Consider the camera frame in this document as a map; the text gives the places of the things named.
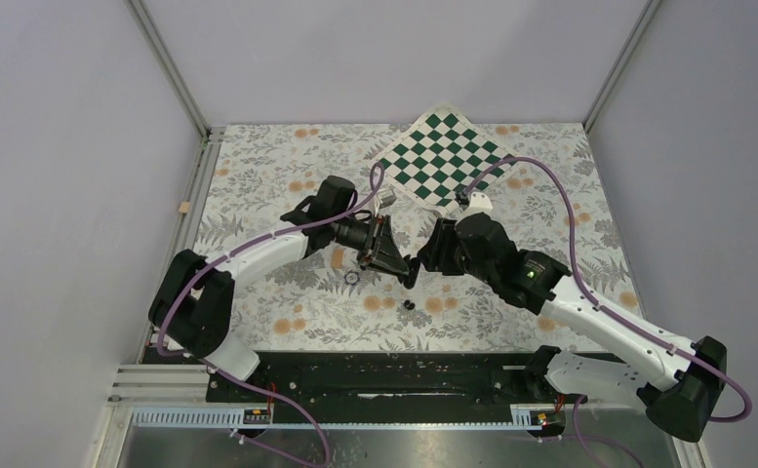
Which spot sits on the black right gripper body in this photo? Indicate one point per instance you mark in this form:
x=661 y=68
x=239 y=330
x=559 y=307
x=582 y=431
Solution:
x=446 y=255

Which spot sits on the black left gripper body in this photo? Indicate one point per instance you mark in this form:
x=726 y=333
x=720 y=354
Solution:
x=376 y=232

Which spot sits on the black earbud charging case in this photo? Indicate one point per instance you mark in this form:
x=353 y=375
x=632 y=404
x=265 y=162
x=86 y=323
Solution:
x=410 y=279

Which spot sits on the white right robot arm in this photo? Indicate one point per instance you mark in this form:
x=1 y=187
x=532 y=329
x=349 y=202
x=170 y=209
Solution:
x=674 y=380

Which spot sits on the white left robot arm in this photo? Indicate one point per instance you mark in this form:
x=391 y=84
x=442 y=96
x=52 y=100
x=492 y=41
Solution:
x=194 y=302

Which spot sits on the blue poker chip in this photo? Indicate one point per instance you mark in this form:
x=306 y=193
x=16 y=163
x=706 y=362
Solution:
x=352 y=278

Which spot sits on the small wooden block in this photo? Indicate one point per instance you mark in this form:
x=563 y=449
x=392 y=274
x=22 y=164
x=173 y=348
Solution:
x=337 y=259

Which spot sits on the green white chessboard mat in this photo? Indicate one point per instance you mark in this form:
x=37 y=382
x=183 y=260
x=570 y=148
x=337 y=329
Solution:
x=441 y=153

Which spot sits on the floral table mat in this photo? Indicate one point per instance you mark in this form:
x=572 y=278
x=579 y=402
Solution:
x=552 y=202

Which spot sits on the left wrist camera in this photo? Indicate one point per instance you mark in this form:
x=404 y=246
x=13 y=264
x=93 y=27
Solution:
x=386 y=198

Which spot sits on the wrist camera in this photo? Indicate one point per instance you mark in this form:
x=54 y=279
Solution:
x=386 y=198
x=478 y=203

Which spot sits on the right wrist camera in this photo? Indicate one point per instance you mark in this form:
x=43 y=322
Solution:
x=478 y=203

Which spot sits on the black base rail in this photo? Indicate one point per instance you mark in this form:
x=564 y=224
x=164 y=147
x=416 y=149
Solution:
x=379 y=387

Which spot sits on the white cable duct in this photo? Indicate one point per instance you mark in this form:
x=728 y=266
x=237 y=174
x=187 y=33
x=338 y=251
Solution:
x=516 y=418

